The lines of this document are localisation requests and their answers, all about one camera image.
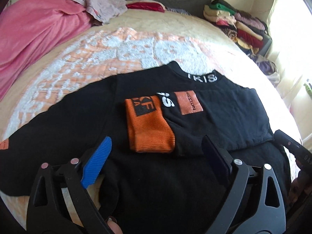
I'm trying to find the black sweater orange cuffs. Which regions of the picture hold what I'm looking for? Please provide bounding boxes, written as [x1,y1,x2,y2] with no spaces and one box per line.
[1,61,291,233]

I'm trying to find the basket of purple clothes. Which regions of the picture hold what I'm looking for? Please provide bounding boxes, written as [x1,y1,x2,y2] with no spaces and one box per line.
[248,54,280,88]

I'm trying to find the stack of folded clothes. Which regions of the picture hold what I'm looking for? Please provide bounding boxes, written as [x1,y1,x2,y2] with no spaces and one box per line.
[203,0,272,56]

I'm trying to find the person's left hand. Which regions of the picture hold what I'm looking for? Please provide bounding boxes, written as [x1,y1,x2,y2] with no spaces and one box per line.
[107,218,123,234]

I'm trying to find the beige bed sheet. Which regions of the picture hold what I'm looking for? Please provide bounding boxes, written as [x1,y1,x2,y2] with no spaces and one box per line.
[1,10,271,139]

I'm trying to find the orange white plaid blanket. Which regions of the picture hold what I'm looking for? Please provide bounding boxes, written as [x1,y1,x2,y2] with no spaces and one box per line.
[0,27,301,227]

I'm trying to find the white curtain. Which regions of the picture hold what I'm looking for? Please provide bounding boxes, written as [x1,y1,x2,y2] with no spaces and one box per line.
[267,0,311,83]

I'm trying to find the pink blanket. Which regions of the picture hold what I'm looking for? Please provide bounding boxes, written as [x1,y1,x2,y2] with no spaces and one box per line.
[1,0,93,97]

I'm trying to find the lilac crumpled garment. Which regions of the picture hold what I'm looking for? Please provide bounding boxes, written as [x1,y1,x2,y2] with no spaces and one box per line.
[72,0,128,25]

